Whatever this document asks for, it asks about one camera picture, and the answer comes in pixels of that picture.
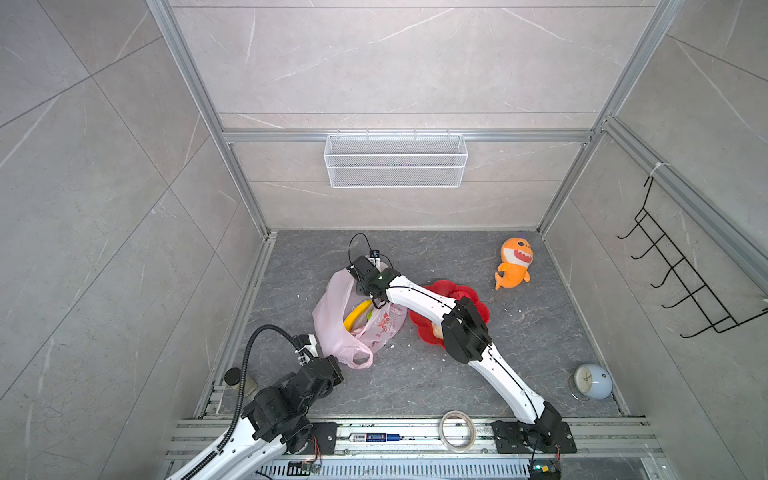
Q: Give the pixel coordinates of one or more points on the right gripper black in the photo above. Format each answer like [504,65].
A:
[359,289]

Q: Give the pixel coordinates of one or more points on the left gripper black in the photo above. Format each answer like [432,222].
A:
[338,376]

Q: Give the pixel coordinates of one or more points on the pink plastic bag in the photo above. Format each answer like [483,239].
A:
[354,349]

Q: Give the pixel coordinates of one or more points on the red flower-shaped plate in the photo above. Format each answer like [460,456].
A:
[426,329]

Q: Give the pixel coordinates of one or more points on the peach fake fruit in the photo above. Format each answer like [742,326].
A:
[437,331]

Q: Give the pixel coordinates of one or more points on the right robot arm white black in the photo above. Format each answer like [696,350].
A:
[467,340]

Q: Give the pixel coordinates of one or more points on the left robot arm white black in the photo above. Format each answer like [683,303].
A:
[274,423]

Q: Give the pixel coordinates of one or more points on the yellow fake banana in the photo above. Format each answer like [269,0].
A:
[361,311]

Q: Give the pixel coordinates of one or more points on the blue marker pen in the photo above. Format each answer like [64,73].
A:
[374,437]

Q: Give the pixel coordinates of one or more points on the small dark-lid jar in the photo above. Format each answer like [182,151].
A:
[234,379]

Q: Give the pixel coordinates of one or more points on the clear tape roll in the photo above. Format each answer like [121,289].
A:
[457,432]

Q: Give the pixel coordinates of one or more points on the orange shark plush toy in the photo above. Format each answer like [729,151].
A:
[516,258]

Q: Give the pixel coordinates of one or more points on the white round alarm clock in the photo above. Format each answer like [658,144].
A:
[590,381]

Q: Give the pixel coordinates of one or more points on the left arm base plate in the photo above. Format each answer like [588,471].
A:
[322,435]

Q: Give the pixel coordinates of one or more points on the white wire mesh basket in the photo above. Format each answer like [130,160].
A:
[395,160]

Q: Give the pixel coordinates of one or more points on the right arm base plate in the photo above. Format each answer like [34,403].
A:
[518,438]

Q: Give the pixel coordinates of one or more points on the black wire hook rack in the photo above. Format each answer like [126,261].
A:
[717,317]

